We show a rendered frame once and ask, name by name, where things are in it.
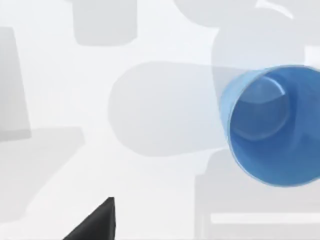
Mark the blue cup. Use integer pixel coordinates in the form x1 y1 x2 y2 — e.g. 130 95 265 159
219 64 320 188

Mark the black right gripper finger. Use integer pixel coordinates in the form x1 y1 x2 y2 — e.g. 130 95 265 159
61 196 117 240

